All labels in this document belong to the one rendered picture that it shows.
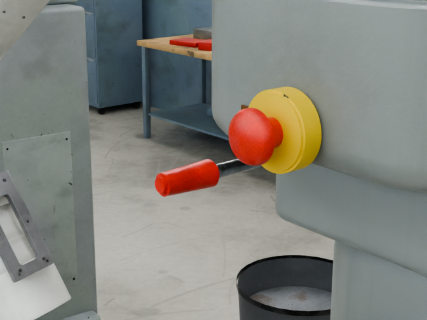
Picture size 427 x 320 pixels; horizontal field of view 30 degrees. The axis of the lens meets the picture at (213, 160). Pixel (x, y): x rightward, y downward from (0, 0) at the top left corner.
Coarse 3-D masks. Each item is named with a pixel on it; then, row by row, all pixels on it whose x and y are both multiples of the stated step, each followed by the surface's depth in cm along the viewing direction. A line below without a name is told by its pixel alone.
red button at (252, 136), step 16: (240, 112) 54; (256, 112) 53; (240, 128) 54; (256, 128) 53; (272, 128) 53; (240, 144) 54; (256, 144) 53; (272, 144) 53; (240, 160) 55; (256, 160) 54
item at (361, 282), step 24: (336, 264) 75; (360, 264) 72; (384, 264) 70; (336, 288) 76; (360, 288) 73; (384, 288) 70; (408, 288) 68; (336, 312) 76; (360, 312) 73; (384, 312) 71; (408, 312) 69
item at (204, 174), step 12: (180, 168) 64; (192, 168) 64; (204, 168) 65; (216, 168) 65; (228, 168) 67; (240, 168) 68; (252, 168) 69; (156, 180) 63; (168, 180) 63; (180, 180) 63; (192, 180) 64; (204, 180) 65; (216, 180) 66; (168, 192) 63; (180, 192) 64
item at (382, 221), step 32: (288, 192) 72; (320, 192) 69; (352, 192) 66; (384, 192) 64; (416, 192) 61; (320, 224) 70; (352, 224) 67; (384, 224) 64; (416, 224) 62; (384, 256) 65; (416, 256) 62
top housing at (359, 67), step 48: (240, 0) 59; (288, 0) 55; (336, 0) 52; (384, 0) 49; (240, 48) 60; (288, 48) 56; (336, 48) 52; (384, 48) 49; (240, 96) 61; (336, 96) 53; (384, 96) 50; (336, 144) 54; (384, 144) 51
